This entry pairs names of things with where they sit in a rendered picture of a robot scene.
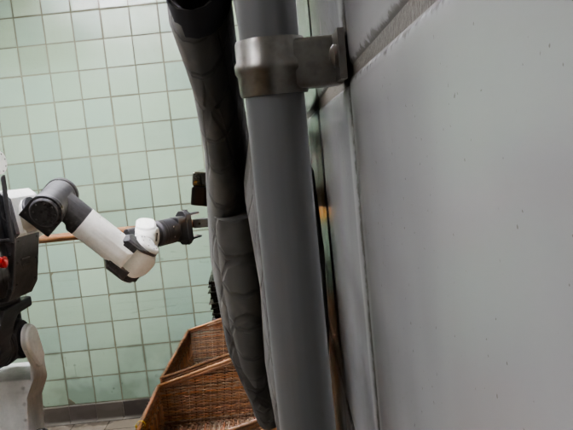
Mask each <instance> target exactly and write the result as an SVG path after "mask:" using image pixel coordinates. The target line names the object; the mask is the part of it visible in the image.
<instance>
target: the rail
mask: <svg viewBox="0 0 573 430"><path fill-rule="evenodd" d="M192 184H193V186H195V187H205V186H206V182H205V168H204V169H201V170H198V171H194V172H193V175H192Z"/></svg>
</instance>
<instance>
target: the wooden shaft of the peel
mask: <svg viewBox="0 0 573 430"><path fill-rule="evenodd" d="M134 227H136V226H135V225H133V226H125V227H117V229H119V230H120V231H122V232H123V233H124V230H126V229H129V228H134ZM73 240H78V238H76V237H75V236H74V235H72V234H71V233H70V232H67V233H59V234H51V235H50V236H49V237H48V236H46V235H41V236H40V237H39V244H40V243H49V242H57V241H73Z"/></svg>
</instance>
